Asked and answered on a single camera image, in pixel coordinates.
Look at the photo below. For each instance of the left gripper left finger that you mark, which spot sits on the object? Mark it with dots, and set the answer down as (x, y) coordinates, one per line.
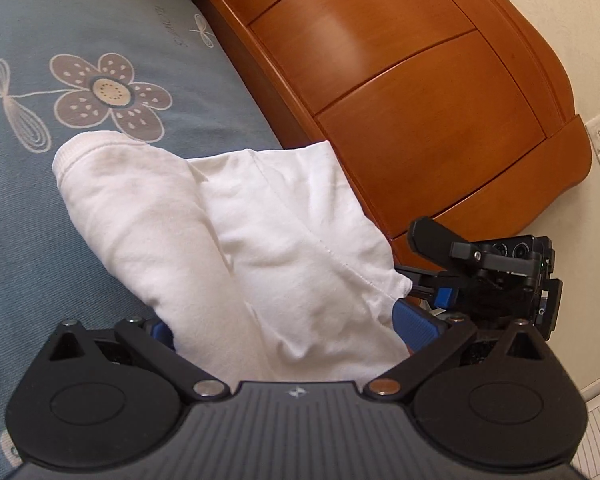
(151, 343)

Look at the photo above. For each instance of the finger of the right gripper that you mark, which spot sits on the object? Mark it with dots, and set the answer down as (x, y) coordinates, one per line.
(438, 244)
(427, 284)

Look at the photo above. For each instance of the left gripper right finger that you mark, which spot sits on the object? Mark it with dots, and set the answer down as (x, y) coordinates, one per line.
(432, 342)

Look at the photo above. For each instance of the white printed sweatshirt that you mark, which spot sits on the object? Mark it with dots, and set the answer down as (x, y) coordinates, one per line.
(262, 263)

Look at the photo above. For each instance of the wooden headboard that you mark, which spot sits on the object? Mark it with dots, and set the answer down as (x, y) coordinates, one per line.
(454, 109)

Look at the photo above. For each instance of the blue patterned bed sheet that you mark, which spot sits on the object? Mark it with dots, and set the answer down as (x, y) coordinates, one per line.
(152, 70)

